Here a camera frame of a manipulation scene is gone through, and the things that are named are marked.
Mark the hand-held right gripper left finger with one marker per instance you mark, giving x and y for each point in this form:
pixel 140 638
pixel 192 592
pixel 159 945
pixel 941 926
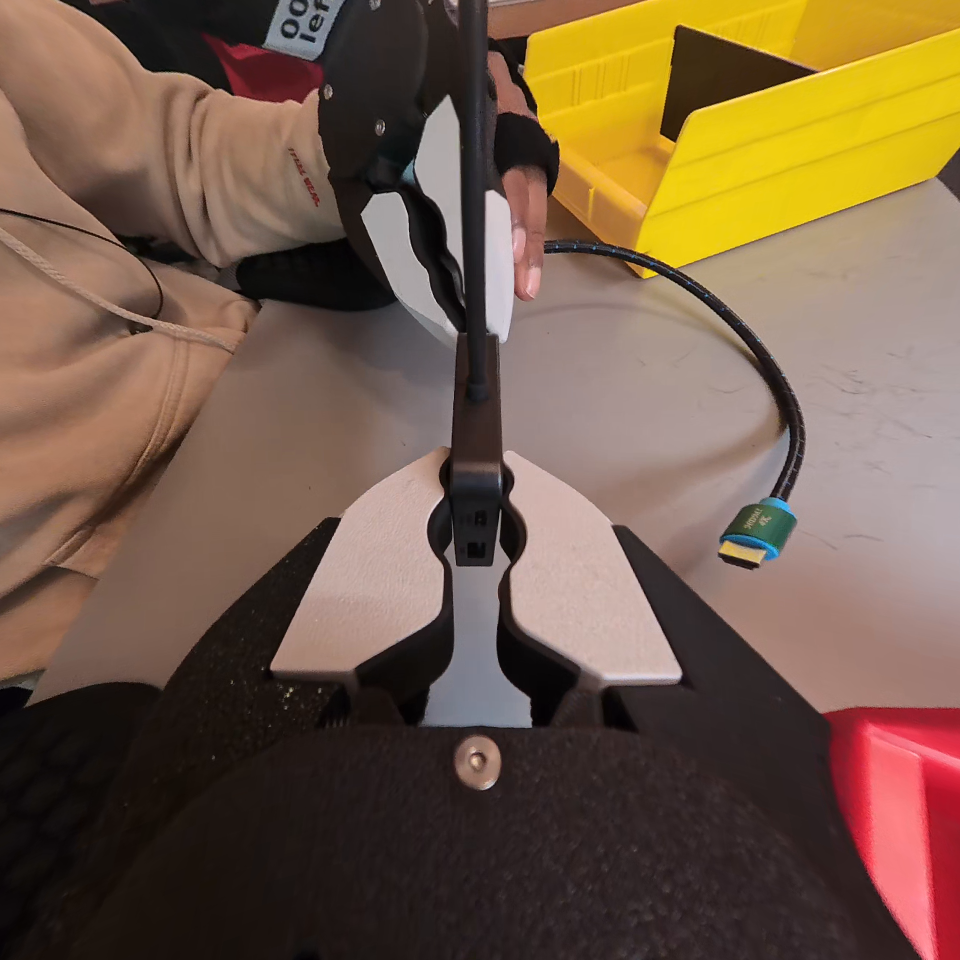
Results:
pixel 367 570

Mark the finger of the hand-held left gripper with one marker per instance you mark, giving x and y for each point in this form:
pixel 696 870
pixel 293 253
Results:
pixel 390 240
pixel 501 262

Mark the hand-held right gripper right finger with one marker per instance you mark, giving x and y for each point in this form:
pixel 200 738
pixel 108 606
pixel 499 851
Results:
pixel 585 577

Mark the person's left forearm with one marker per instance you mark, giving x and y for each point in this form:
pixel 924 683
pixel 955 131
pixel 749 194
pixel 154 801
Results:
pixel 150 135

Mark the person's left hand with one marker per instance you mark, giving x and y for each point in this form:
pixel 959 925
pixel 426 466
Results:
pixel 525 210

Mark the black textured pad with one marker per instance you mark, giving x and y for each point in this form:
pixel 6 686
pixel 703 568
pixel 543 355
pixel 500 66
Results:
pixel 52 787
pixel 315 277

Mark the black bin divider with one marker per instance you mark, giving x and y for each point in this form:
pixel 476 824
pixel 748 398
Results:
pixel 720 75

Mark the yellow plastic bin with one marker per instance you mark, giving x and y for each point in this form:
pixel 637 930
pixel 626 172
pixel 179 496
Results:
pixel 787 172

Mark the person's beige hoodie torso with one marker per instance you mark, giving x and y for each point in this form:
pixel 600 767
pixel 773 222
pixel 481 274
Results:
pixel 75 450

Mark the red plastic bin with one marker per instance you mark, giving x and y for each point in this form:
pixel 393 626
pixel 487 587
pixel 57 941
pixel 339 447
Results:
pixel 900 825

